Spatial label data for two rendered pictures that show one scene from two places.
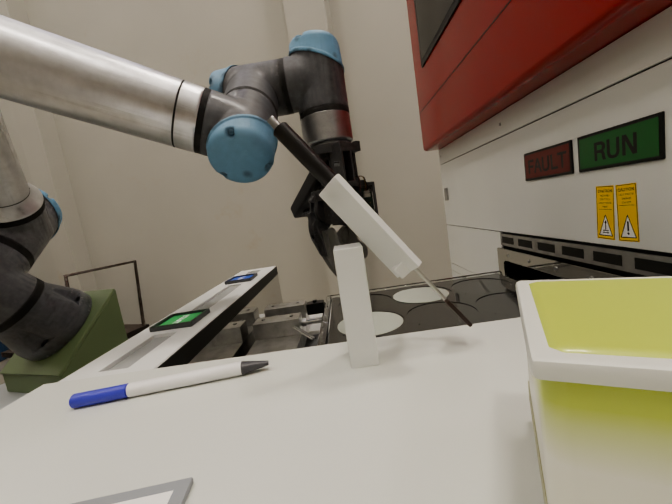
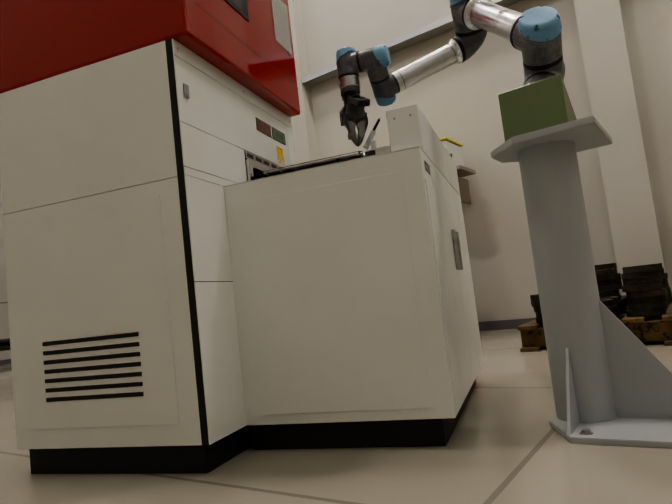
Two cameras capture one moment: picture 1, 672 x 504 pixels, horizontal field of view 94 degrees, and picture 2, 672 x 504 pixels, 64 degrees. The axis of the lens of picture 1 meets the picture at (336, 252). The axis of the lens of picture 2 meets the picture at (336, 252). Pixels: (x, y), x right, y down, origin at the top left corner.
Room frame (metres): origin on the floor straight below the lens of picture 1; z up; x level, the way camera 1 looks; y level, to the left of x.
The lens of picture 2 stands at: (2.34, 0.43, 0.43)
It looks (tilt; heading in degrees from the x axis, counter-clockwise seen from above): 5 degrees up; 197
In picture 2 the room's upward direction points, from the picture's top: 7 degrees counter-clockwise
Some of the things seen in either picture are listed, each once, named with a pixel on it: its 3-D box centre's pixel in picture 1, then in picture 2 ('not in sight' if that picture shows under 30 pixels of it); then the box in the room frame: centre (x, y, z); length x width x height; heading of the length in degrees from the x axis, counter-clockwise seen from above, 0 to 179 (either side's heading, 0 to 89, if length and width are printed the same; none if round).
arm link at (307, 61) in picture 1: (317, 80); (347, 64); (0.50, -0.01, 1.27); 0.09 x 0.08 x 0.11; 88
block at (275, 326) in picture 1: (278, 325); not in sight; (0.53, 0.12, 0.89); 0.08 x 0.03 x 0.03; 88
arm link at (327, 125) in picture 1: (329, 134); (348, 85); (0.50, -0.02, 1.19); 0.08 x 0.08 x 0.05
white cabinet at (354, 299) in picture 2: not in sight; (377, 299); (0.39, -0.04, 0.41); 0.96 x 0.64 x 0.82; 178
